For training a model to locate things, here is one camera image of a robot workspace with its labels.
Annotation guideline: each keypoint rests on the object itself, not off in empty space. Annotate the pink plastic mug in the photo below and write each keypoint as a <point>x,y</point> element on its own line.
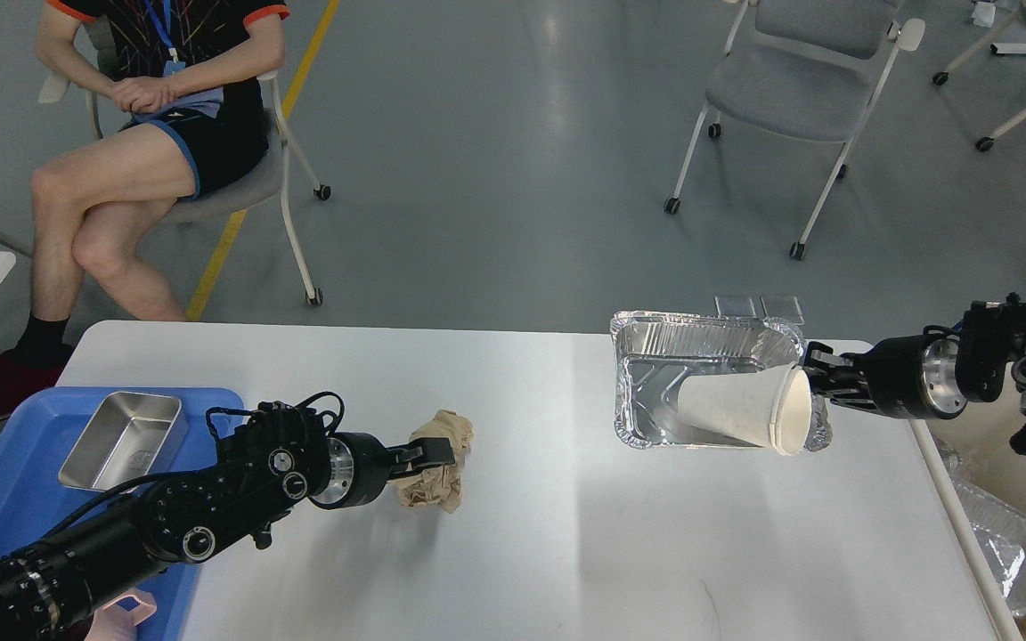
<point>119,618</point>

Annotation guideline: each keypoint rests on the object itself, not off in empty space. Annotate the white paper cup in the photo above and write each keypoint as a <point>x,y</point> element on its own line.
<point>771,408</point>

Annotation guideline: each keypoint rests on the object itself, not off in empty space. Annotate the aluminium foil tray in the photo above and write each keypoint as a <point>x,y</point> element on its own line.
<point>656,352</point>

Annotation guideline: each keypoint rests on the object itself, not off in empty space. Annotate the floor outlet plate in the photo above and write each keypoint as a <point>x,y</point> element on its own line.
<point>788,308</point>
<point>736,306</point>

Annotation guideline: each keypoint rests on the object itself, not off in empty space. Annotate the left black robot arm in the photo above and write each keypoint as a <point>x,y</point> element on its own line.
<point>280,454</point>

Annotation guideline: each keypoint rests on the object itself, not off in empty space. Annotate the white chair under person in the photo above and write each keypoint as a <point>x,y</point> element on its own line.
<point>269,179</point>

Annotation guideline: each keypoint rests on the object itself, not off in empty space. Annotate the brown paper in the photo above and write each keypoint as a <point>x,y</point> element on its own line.
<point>443,483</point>

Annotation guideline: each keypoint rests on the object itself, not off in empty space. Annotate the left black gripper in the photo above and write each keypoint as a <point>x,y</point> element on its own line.
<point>360,466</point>

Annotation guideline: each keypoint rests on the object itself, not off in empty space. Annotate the white plastic bin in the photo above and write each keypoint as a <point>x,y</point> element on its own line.
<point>1012,463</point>

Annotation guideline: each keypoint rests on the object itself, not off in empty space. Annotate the right floor outlet plate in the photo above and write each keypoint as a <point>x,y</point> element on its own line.
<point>788,308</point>

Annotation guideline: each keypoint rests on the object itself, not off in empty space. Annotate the stainless steel rectangular tray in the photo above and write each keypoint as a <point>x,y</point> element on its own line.
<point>130,435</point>

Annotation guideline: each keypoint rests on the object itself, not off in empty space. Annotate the seated person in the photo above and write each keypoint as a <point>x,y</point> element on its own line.
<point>186,73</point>

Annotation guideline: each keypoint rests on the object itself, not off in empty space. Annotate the foil tray in bin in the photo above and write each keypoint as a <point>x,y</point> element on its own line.
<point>1000,530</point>

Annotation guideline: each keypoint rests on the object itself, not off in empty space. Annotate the left floor outlet plate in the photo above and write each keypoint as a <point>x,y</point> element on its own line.
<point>736,306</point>

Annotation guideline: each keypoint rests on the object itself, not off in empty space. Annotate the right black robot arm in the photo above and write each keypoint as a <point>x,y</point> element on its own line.
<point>991,341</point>

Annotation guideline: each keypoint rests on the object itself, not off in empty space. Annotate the grey chair white frame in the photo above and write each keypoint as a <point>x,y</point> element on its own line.
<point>795,95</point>

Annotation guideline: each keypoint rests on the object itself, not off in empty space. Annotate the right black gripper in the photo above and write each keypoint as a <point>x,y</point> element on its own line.
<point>905,377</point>

